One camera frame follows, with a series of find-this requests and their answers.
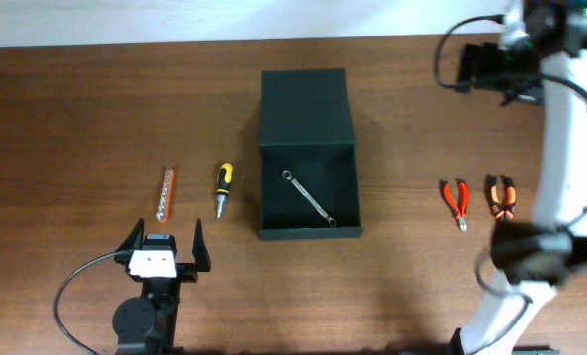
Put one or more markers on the silver double ring wrench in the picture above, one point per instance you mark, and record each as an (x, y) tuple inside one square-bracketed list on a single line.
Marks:
[(286, 174)]

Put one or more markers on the small red pliers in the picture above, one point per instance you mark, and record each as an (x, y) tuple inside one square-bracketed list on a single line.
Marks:
[(458, 206)]

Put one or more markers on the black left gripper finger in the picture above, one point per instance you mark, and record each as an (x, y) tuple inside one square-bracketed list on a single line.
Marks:
[(134, 239), (199, 249)]

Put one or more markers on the black open box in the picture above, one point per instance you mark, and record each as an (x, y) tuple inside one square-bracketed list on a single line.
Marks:
[(306, 127)]

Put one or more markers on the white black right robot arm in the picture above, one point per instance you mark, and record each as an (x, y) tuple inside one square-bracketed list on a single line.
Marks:
[(541, 58)]

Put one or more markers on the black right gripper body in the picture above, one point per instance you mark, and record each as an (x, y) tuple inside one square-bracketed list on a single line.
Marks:
[(510, 76)]

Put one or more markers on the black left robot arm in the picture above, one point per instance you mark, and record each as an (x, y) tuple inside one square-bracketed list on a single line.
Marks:
[(146, 324)]

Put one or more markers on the yellow black stubby screwdriver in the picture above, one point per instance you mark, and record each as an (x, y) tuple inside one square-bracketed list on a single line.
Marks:
[(224, 181)]

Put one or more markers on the orange socket bit rail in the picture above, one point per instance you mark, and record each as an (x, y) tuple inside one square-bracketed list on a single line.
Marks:
[(164, 205)]

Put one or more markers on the orange black needle-nose pliers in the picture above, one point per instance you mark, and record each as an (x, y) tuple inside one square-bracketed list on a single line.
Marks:
[(500, 193)]

